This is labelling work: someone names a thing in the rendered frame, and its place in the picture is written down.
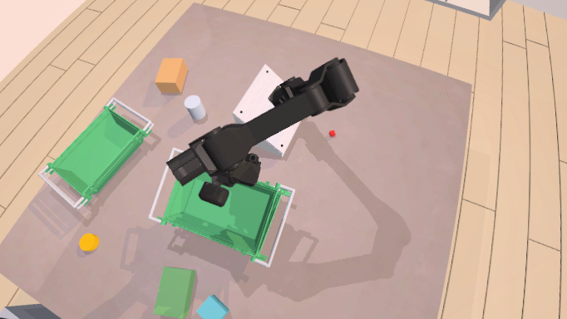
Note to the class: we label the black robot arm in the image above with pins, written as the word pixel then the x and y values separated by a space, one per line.
pixel 226 150

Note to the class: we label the light grey cylinder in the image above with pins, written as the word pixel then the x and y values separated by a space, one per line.
pixel 195 107

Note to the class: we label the light blue block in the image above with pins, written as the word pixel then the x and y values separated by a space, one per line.
pixel 213 308

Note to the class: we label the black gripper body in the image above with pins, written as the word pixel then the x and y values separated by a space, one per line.
pixel 213 192

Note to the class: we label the orange cube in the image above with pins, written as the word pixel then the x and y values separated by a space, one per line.
pixel 171 75

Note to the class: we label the green rectangular block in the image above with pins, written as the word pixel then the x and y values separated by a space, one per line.
pixel 175 291

